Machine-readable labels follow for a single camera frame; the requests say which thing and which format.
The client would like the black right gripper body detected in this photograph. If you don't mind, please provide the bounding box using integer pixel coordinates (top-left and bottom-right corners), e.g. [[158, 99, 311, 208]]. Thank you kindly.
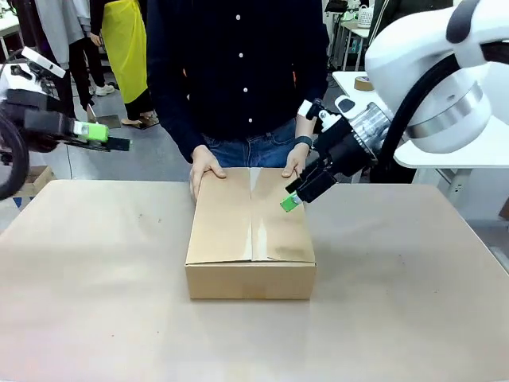
[[308, 115, 378, 179]]

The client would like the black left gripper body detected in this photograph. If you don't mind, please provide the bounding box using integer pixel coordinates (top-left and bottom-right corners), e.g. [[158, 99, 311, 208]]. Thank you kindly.
[[0, 88, 77, 154]]

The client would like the brown cardboard box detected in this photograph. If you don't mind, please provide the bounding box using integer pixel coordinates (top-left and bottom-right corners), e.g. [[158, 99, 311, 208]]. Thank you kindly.
[[184, 166, 318, 301]]

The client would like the person's right forearm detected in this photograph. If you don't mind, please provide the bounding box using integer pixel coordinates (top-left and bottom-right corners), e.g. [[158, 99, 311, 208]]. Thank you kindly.
[[146, 59, 208, 165]]

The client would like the cardboard box on floor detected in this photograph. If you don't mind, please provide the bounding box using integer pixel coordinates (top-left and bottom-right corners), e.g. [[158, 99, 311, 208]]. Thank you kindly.
[[10, 165, 56, 197]]

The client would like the person's left hand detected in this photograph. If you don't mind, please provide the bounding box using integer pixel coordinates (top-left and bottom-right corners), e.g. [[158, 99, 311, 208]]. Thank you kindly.
[[281, 147, 312, 179]]

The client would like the person's right hand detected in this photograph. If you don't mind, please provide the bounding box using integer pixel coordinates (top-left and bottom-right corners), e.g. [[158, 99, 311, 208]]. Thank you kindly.
[[188, 143, 228, 201]]

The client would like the clear packing tape strip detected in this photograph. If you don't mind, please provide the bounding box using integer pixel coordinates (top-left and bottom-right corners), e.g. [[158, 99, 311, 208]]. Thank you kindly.
[[247, 166, 269, 263]]

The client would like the person in yellow apron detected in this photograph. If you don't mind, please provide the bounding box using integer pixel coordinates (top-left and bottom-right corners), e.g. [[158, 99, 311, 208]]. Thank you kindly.
[[100, 0, 153, 105]]

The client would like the grey hanging garment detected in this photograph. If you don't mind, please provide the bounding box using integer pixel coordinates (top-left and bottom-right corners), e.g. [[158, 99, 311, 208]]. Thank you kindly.
[[34, 0, 92, 71]]

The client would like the person in dark shirt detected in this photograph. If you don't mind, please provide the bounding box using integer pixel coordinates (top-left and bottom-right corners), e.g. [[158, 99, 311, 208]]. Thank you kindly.
[[146, 0, 332, 169]]

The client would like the white plastic basket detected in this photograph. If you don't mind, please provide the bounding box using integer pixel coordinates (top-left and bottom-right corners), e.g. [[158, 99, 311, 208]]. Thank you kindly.
[[356, 5, 375, 29]]

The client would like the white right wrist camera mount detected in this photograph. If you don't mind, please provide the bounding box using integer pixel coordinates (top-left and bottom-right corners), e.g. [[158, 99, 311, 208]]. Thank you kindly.
[[297, 98, 340, 135]]

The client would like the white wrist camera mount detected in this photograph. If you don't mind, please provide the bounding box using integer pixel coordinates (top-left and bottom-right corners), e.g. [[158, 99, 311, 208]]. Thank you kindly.
[[297, 98, 340, 135], [0, 46, 67, 96]]

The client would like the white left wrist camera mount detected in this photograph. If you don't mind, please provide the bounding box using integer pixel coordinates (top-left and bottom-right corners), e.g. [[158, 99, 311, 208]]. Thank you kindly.
[[0, 46, 67, 96]]

